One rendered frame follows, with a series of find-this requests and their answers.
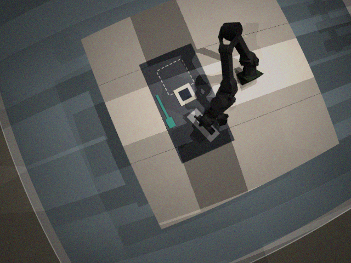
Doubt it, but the white square tile with dark square center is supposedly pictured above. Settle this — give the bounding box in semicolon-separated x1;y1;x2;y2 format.
173;83;197;106

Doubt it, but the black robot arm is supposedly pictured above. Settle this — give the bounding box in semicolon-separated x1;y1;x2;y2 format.
210;22;259;126

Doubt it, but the dark grey rectangular mat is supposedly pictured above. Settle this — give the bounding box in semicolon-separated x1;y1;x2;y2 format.
139;44;234;164

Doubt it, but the teal small trowel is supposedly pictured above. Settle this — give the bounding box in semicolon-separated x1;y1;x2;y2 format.
156;95;176;129

